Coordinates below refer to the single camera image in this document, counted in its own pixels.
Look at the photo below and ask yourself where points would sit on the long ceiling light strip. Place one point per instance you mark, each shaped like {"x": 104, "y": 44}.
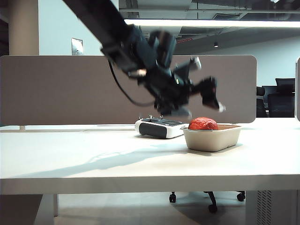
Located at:
{"x": 222, "y": 22}

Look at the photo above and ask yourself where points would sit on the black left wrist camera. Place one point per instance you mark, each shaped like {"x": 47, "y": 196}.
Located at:
{"x": 162, "y": 48}

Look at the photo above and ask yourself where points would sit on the beige paper lunchbox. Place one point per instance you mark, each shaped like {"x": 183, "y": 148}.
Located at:
{"x": 211, "y": 140}

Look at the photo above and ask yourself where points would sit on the black swivel chair base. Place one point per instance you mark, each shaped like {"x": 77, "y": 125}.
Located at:
{"x": 212, "y": 199}

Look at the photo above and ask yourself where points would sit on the black office chair with headrest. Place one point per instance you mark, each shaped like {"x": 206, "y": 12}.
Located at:
{"x": 259, "y": 103}

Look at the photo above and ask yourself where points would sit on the perforated grey desk panel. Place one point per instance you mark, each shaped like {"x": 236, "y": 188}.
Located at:
{"x": 264, "y": 206}

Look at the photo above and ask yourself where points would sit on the brown fabric desk divider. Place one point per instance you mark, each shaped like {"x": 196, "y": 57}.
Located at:
{"x": 58, "y": 93}

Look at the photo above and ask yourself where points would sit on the white table leg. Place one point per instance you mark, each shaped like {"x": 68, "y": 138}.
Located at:
{"x": 55, "y": 205}

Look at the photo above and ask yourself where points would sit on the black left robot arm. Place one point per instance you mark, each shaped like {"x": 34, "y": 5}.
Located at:
{"x": 105, "y": 25}

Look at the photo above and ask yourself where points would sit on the white divider bracket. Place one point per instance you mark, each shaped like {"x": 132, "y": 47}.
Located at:
{"x": 22, "y": 127}

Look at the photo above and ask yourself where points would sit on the white edged desk divider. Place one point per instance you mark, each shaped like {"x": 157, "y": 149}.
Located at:
{"x": 298, "y": 93}

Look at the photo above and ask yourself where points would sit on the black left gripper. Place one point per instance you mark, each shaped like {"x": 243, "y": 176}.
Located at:
{"x": 167, "y": 89}

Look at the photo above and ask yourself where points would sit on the white black remote controller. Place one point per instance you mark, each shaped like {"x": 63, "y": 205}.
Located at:
{"x": 152, "y": 130}

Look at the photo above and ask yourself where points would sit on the metal wall plate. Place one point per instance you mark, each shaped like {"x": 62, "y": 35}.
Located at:
{"x": 77, "y": 46}

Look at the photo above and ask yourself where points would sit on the orange fruit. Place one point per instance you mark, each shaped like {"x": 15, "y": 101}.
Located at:
{"x": 202, "y": 123}

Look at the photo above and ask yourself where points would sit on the small pendant ceiling lamp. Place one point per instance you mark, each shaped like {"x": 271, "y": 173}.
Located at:
{"x": 215, "y": 44}

